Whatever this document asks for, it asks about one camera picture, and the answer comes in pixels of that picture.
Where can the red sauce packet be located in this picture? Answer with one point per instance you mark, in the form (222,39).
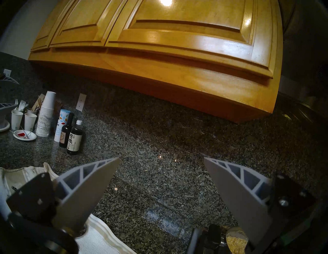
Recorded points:
(21,134)

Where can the grey bowl stack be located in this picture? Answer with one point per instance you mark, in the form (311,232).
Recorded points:
(3,120)

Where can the white beige striped towel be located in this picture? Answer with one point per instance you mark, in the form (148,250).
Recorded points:
(102,240)

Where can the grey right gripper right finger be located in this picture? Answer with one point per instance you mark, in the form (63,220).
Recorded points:
(241,194)

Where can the white paper cup stack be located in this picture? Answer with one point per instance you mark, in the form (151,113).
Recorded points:
(46,117)

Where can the white salt canister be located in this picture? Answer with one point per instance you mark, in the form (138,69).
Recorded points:
(60,123)

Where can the wooden wall cabinet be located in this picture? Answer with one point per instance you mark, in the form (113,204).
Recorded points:
(159,51)

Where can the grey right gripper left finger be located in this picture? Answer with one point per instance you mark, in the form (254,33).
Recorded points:
(82,194)

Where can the pan with yellow food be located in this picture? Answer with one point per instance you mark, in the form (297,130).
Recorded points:
(237,242)

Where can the white wall outlet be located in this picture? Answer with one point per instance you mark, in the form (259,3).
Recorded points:
(7,73)
(81,102)

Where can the tan wooden stick bundle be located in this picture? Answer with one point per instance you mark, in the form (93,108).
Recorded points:
(39,101)

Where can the white capped soy sauce bottle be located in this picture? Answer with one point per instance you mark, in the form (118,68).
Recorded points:
(74,140)

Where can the small white plate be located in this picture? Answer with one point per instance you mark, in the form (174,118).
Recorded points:
(24,137)

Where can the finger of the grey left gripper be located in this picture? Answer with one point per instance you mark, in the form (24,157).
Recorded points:
(7,107)
(7,81)

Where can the paper cup holding sticks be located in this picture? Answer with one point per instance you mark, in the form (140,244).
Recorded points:
(31,111)

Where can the small dark glass bottle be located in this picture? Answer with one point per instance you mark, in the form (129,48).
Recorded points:
(64,135)

